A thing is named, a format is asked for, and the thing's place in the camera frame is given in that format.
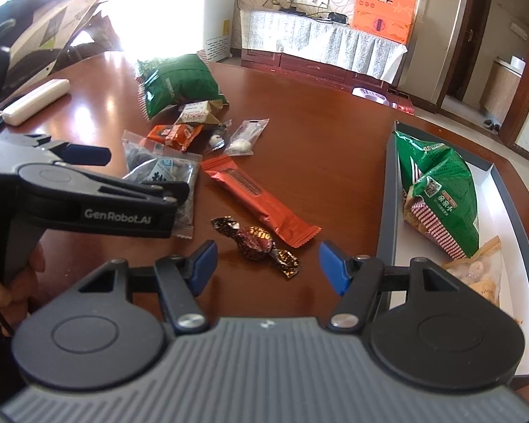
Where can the white pot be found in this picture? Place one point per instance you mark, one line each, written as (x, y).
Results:
(517, 61)

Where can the pink plastic object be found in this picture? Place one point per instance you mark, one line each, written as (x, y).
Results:
(403, 105)

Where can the pair of slippers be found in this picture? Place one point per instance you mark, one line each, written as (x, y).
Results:
(493, 125)

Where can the small black box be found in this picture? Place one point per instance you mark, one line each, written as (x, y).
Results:
(338, 17)

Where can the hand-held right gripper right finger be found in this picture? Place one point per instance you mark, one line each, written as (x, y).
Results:
(335, 268)

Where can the small clear candy packet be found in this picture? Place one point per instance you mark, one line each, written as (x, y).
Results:
(216, 141)

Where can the wooden TV cabinet with cloth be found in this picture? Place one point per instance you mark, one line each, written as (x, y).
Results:
(317, 35)

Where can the small orange snack packet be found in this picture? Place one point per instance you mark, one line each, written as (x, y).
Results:
(176, 135)

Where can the grey box with white inside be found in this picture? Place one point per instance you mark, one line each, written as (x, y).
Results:
(511, 251)

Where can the green bag with striped corner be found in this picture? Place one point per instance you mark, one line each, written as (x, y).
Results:
(441, 176)

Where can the brown wooden door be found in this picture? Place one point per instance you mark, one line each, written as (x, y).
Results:
(476, 31)

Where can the wooden kitchen counter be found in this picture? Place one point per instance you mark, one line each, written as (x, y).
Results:
(500, 88)

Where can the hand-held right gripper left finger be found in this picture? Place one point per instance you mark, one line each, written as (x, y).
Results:
(205, 268)

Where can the person's left hand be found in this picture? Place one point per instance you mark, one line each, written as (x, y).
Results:
(31, 264)

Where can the long orange bar packet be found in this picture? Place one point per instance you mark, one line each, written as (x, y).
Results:
(255, 194)

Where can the beige snack packet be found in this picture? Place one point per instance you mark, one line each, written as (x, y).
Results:
(471, 273)

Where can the brown foil candy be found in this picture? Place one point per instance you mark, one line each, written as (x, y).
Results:
(253, 242)

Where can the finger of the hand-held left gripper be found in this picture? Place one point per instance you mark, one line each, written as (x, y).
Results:
(158, 191)
(90, 154)

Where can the clear packet of dark plums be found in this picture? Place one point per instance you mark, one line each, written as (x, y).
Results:
(136, 158)

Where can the large green snack bag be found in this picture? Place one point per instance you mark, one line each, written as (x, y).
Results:
(180, 81)

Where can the cardboard sheet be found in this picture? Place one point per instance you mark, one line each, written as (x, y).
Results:
(57, 13)

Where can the orange cardboard gift box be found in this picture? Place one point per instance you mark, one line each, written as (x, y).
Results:
(381, 13)

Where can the clear packet with blue label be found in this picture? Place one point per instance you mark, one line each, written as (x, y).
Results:
(176, 169)

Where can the wooden television cabinet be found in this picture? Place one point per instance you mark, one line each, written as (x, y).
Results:
(308, 66)

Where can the clear packet with white ball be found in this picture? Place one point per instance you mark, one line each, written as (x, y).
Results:
(242, 143)

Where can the small gold snack packet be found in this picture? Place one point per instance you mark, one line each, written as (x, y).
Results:
(196, 112)

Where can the white cabinet appliance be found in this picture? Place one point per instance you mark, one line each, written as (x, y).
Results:
(218, 9)

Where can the white oblong case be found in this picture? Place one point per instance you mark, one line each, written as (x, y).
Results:
(35, 100)

